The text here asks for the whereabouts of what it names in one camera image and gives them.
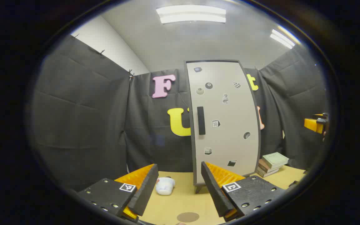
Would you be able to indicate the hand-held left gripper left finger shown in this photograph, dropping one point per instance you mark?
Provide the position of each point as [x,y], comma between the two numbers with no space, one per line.
[145,190]

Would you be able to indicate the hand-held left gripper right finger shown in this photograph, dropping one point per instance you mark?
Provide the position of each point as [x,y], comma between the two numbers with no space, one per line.
[214,190]

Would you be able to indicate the grey cabinet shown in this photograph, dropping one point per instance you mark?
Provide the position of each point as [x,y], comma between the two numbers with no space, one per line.
[199,188]

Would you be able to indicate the ceiling light panel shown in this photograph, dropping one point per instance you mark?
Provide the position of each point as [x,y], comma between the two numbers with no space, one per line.
[281,39]
[191,14]

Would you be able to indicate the black backdrop cloth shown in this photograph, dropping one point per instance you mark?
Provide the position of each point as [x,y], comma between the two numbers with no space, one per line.
[89,125]

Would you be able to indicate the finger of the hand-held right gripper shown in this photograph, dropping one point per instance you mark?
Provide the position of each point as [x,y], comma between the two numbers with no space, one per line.
[312,125]

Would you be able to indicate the brown round coaster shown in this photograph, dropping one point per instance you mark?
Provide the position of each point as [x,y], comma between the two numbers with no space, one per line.
[187,217]

